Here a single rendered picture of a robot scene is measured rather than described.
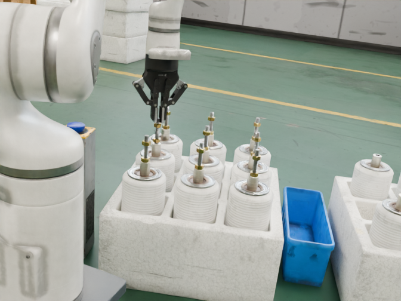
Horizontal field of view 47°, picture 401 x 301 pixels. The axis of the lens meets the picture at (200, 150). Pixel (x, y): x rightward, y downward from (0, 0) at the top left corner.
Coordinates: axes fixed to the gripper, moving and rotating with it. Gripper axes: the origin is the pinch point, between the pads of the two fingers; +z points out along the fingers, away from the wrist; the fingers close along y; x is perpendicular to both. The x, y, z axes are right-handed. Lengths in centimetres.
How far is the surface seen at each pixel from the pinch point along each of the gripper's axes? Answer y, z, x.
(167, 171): -2.1, 12.8, 4.2
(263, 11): -247, 5, -440
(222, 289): -9.7, 31.7, 26.2
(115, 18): -30, 3, -240
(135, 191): 7.8, 12.5, 14.4
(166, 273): 1.5, 29.6, 20.7
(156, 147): 0.2, 8.0, 1.0
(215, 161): -13.0, 9.9, 6.4
